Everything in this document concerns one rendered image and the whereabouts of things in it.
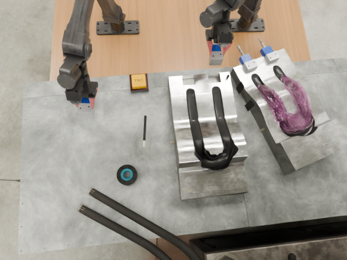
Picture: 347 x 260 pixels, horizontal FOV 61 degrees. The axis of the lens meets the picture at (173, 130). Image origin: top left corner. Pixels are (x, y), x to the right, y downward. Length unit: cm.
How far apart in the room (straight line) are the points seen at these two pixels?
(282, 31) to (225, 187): 82
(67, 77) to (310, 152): 92
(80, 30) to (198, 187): 69
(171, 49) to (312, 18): 164
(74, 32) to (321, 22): 221
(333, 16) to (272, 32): 140
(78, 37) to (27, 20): 171
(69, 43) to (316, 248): 117
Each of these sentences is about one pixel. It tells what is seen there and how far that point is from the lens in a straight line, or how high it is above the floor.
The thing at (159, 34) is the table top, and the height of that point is 80.
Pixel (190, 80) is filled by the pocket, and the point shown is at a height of 86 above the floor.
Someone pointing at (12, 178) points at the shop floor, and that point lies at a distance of 224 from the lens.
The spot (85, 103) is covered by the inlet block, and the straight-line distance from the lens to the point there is 115.
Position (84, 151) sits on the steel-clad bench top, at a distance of 126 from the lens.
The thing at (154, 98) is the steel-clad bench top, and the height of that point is 80.
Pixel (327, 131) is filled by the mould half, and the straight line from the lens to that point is 131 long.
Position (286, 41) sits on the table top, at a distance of 156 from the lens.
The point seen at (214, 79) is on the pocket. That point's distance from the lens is 129.
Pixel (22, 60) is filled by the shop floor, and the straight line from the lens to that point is 251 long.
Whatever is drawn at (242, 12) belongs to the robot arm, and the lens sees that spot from 141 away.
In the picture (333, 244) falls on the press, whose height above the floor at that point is 79.
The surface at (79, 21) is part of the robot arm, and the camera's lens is 101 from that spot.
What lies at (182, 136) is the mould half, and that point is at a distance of 113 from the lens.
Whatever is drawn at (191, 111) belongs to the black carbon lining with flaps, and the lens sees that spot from 120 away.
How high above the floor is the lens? 200
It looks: 73 degrees down
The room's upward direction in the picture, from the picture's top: 9 degrees clockwise
